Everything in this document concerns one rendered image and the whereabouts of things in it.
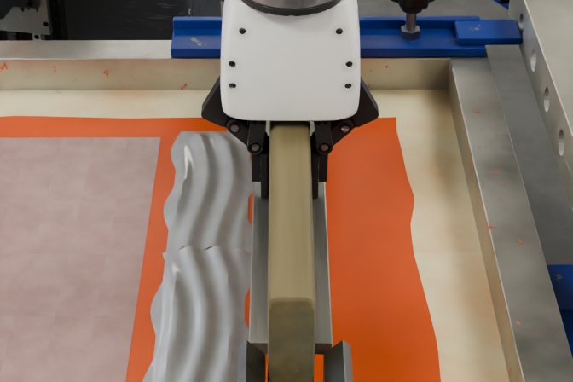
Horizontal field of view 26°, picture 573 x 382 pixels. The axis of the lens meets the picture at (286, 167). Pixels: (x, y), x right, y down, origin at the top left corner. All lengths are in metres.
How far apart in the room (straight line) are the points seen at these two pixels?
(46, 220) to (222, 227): 0.15
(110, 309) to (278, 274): 0.21
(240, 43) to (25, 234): 0.27
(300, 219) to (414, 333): 0.15
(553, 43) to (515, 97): 1.95
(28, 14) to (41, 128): 0.80
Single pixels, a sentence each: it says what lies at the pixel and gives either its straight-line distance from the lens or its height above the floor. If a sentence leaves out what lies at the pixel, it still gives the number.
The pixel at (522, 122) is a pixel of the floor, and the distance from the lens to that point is 2.99.
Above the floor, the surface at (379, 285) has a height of 0.95.
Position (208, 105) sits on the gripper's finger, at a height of 1.10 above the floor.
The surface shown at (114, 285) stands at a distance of 0.98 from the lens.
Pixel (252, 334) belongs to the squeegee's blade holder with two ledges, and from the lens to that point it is 0.84.
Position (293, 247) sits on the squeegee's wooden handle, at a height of 1.08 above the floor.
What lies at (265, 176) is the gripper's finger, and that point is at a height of 1.04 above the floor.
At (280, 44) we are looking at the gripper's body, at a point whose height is 1.16.
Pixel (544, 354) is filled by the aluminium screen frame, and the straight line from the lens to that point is 0.88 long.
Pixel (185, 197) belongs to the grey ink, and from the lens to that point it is 1.05.
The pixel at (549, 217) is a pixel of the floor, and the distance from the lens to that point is 2.69.
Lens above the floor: 1.58
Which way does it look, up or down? 35 degrees down
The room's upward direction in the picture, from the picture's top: straight up
